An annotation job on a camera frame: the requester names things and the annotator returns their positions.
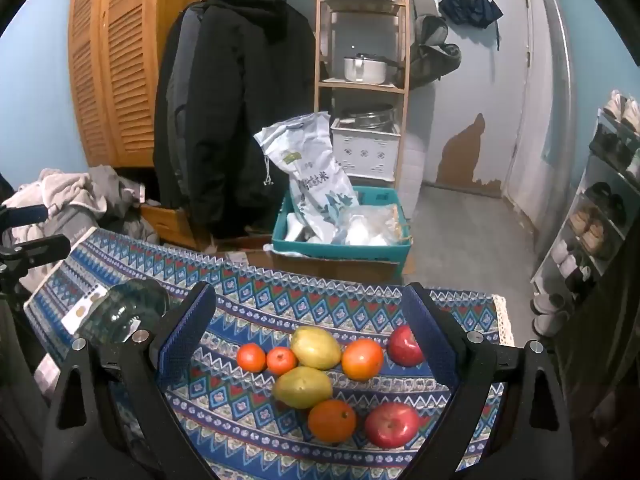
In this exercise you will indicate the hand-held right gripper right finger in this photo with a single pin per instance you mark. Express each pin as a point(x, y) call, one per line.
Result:
point(427, 340)

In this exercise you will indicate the grey shoe rack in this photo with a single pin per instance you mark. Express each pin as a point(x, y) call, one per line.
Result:
point(582, 185)

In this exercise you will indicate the white printed rice bag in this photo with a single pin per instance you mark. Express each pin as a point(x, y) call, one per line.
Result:
point(310, 175)

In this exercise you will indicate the group of assorted shoes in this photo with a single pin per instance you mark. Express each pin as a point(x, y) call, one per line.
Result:
point(592, 232)

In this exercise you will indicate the black jacket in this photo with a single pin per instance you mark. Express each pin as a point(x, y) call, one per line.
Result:
point(240, 110)

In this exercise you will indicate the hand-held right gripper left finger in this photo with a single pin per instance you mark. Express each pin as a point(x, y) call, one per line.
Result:
point(186, 330)

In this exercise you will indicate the dark glass bowl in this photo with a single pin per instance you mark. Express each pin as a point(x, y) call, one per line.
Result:
point(125, 310)

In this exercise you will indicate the grey sweatshirt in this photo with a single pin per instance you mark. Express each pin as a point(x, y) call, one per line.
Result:
point(120, 190)

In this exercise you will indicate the white door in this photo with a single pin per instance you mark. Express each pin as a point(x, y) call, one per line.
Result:
point(540, 110)

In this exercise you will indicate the large orange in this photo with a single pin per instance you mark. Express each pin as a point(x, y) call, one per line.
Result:
point(362, 359)
point(331, 421)

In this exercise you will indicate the dark blue umbrella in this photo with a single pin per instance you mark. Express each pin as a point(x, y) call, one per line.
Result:
point(470, 7)

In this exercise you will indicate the clear plastic bags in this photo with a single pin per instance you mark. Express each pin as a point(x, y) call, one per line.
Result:
point(367, 227)

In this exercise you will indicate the white plastic basket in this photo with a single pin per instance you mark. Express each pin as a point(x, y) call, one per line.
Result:
point(365, 152)

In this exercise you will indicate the steel pot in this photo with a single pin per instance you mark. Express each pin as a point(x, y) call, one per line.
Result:
point(367, 117)

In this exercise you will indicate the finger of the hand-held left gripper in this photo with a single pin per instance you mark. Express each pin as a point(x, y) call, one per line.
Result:
point(25, 215)
point(40, 250)

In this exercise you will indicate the teal plastic crate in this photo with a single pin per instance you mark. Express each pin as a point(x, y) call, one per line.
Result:
point(340, 255)

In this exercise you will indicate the wooden louvered wardrobe door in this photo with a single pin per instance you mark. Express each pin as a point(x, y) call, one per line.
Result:
point(125, 60)

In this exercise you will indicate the small tangerine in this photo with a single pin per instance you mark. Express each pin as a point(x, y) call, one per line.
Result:
point(251, 357)
point(281, 360)

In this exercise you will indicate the green backpack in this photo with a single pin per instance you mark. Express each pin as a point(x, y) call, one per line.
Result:
point(430, 50)

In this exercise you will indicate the white smartphone with stickers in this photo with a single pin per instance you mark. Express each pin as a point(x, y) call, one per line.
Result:
point(82, 310)

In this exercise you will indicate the wooden drawer box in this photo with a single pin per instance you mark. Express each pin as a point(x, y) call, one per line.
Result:
point(167, 222)

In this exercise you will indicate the white cooking pot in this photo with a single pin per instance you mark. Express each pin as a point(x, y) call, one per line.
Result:
point(362, 70)

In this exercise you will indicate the blue patterned tablecloth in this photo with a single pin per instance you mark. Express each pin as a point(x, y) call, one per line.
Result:
point(300, 300)

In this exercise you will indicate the red apple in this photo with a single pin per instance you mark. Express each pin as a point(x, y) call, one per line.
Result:
point(391, 425)
point(405, 345)

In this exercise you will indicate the grey jacket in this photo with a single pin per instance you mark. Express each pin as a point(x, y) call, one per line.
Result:
point(177, 60)

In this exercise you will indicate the wooden shelf rack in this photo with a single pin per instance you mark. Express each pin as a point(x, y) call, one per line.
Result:
point(365, 87)

